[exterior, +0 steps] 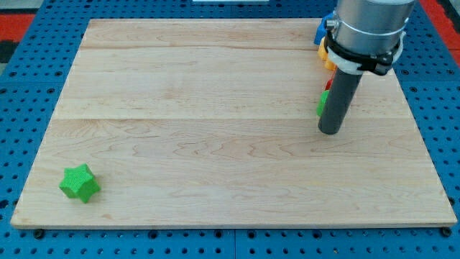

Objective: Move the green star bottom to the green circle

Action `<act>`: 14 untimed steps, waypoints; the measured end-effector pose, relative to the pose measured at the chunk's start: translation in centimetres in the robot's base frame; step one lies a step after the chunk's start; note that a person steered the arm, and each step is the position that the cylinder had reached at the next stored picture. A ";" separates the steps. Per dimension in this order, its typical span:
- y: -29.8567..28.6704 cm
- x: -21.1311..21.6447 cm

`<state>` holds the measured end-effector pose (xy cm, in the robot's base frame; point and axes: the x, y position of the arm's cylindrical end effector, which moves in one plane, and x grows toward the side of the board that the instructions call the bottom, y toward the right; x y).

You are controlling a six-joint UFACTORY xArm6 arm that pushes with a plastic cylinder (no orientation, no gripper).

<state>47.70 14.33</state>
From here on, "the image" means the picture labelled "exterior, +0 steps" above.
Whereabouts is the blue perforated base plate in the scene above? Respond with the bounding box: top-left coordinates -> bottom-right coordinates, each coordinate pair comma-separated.
1,0 -> 459,258

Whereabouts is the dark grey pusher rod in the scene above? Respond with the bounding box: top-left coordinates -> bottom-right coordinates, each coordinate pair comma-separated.
318,68 -> 362,135

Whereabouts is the red block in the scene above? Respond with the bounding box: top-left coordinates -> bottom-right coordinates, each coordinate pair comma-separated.
324,79 -> 333,91

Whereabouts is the green star block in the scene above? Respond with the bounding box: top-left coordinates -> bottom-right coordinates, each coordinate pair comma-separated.
59,163 -> 101,204

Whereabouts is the green circle block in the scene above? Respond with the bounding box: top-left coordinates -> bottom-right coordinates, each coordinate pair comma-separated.
316,90 -> 329,117

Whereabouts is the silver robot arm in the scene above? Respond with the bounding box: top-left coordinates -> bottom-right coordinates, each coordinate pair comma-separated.
332,0 -> 415,55

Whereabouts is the blue block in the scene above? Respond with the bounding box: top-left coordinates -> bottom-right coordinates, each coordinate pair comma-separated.
313,12 -> 334,45

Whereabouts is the black and white clamp ring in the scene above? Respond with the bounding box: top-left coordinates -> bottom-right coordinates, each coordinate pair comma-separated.
323,17 -> 407,76

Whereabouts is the light wooden board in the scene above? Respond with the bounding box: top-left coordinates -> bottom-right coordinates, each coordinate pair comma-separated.
11,19 -> 457,230

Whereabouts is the yellow block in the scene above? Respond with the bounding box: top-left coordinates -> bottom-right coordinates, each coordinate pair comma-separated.
318,37 -> 336,71

